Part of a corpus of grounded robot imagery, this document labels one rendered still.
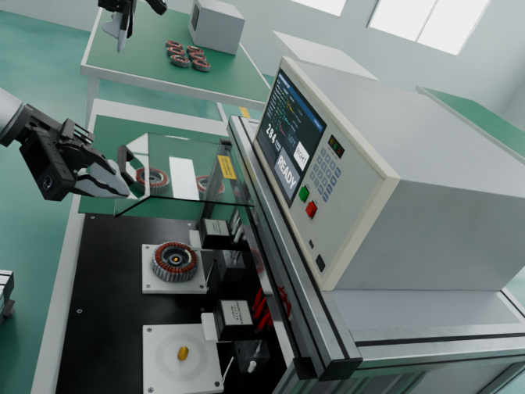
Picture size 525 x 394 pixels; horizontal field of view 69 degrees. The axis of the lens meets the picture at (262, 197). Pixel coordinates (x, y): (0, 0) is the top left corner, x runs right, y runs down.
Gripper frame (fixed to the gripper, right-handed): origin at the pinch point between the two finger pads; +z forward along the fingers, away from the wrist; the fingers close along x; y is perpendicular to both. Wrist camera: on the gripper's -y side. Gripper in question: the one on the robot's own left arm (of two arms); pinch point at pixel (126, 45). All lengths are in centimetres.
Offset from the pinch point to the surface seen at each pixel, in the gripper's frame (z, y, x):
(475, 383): 17, -75, 81
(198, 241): 27, -27, 44
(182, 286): 37, -25, 49
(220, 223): 23, -31, 41
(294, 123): -10, -36, 49
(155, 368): 37, -21, 70
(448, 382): 15, -67, 82
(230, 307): 23, -32, 65
